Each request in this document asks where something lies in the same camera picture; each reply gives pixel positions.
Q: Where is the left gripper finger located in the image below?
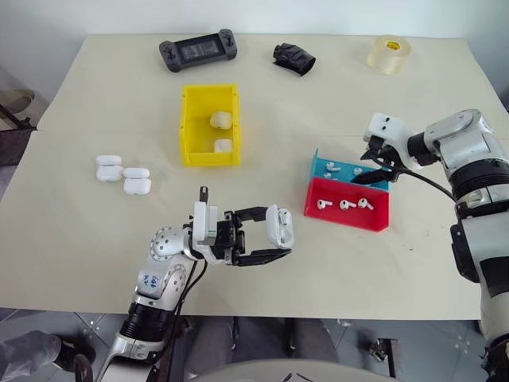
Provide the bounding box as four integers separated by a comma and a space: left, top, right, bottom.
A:
237, 248, 293, 267
233, 205, 273, 228

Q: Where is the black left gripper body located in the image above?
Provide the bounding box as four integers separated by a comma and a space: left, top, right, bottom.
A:
216, 212, 248, 267

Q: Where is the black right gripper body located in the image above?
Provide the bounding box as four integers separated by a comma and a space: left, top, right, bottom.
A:
363, 134, 401, 173

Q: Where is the yellow plastic bin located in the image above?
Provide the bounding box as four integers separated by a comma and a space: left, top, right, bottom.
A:
179, 83, 243, 166

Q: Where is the teal plastic tray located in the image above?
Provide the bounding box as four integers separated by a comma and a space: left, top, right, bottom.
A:
305, 148, 393, 196

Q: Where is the red plastic tray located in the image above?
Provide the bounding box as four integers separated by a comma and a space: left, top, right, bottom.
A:
303, 177, 391, 232

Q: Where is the clear tape roll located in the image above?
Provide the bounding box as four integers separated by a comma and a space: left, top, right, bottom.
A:
364, 34, 413, 76

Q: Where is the crumpled black glove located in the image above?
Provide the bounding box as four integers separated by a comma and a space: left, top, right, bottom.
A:
272, 41, 318, 76

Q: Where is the black handheld game controller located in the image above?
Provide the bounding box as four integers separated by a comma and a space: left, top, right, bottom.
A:
158, 27, 239, 73

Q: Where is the grey covered shoe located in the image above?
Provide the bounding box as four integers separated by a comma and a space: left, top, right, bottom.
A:
0, 329, 96, 382

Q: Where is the dark bag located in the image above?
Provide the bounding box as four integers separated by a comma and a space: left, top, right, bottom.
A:
0, 103, 39, 168

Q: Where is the beige round object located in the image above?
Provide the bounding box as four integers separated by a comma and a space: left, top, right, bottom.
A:
0, 89, 36, 115

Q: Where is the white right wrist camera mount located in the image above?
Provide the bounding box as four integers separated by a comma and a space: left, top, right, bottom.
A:
366, 112, 417, 170

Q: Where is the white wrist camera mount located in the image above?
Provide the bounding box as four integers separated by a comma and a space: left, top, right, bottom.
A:
192, 201, 226, 266
366, 112, 417, 170

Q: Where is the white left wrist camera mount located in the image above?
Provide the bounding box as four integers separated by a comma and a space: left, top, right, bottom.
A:
192, 201, 226, 266

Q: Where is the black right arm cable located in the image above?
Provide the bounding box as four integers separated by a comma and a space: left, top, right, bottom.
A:
377, 157, 458, 204

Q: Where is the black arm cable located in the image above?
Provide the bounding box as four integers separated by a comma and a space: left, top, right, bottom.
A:
377, 157, 458, 204
169, 254, 210, 382

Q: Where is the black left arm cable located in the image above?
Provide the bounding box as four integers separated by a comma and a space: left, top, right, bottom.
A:
169, 254, 210, 382

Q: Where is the metal floor bracket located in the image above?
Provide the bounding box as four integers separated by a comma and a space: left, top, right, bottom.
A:
368, 337, 399, 377

